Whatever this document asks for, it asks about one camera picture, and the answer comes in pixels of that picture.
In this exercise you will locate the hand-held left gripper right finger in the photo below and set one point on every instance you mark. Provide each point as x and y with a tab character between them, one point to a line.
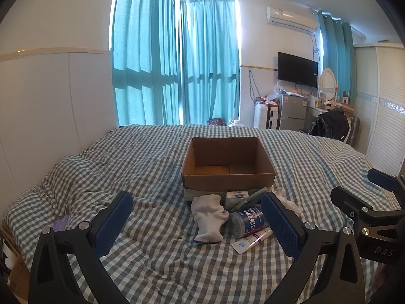
281	228

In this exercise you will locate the green plastic packet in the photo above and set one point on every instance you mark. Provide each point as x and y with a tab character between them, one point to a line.
253	198

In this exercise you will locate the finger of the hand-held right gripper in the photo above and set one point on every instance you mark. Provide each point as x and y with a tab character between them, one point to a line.
348	200
384	179

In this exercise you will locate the teal curtain beside wardrobe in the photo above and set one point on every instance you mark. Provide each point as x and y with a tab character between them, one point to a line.
337	53

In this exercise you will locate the white suitcase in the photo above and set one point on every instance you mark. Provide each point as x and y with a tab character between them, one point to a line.
264	117

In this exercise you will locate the clear bottle with blue label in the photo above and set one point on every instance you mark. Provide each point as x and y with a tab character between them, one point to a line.
248	223

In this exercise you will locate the narrow teal curtain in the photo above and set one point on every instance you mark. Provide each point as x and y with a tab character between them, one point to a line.
208	60

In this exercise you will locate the brown cardboard box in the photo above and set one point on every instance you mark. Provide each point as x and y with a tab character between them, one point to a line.
227	182

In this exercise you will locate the small cardboard box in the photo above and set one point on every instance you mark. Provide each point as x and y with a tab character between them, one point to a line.
17	275

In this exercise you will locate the white toothpaste tube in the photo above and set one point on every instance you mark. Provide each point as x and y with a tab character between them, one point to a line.
250	242

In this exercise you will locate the purple cloth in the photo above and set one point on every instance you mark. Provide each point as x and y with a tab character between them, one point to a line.
61	223

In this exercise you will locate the wide teal curtain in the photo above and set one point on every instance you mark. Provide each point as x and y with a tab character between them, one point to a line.
142	53

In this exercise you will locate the white tissue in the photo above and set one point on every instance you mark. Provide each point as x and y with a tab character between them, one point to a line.
289	204

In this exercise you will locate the white wardrobe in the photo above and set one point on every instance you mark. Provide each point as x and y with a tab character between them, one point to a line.
379	107

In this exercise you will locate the white dressing table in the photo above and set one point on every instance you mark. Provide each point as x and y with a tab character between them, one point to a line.
314	110

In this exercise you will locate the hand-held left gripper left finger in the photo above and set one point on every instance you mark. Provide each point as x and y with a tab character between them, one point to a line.
116	221

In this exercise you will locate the checked pillow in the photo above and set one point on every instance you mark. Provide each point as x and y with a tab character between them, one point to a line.
72	180

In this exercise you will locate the clear plastic bag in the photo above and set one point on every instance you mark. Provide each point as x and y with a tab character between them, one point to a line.
275	93

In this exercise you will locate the patterned dark bag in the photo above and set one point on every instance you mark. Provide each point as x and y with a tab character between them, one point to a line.
216	122

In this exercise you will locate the white sock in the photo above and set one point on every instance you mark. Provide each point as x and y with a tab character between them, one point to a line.
208	218

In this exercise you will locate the black wall television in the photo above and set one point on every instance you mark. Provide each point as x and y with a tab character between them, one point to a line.
297	69

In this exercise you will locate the oval white mirror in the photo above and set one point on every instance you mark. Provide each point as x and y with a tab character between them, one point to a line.
327	82

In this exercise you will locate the white air conditioner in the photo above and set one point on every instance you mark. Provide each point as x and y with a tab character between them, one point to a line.
291	17

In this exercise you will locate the checked blanket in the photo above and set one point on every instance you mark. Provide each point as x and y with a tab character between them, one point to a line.
152	171

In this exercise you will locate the grey small fridge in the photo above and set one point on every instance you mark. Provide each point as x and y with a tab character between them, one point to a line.
292	110

